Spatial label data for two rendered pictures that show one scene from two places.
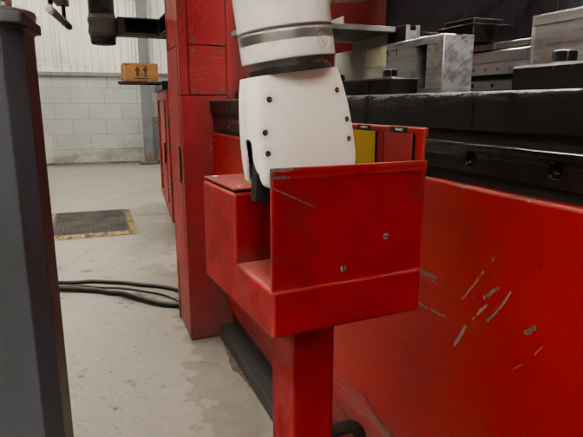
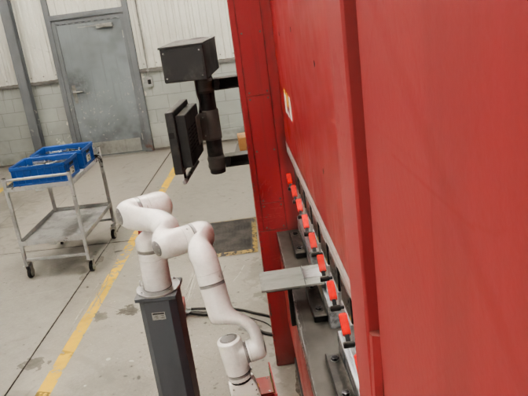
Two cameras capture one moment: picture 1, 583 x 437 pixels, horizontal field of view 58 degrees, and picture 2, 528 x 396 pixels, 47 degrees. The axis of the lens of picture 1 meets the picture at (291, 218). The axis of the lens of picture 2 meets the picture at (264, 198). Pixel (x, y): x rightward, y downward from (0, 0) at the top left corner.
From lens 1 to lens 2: 1.90 m
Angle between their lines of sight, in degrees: 20
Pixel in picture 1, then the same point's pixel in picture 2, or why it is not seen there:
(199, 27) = (267, 192)
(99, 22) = (214, 163)
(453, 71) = (335, 320)
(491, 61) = not seen: hidden behind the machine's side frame
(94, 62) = (226, 49)
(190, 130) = (266, 250)
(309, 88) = (243, 386)
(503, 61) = not seen: hidden behind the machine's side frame
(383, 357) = not seen: outside the picture
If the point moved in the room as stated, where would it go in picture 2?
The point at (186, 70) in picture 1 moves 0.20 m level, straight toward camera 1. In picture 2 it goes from (261, 218) to (256, 232)
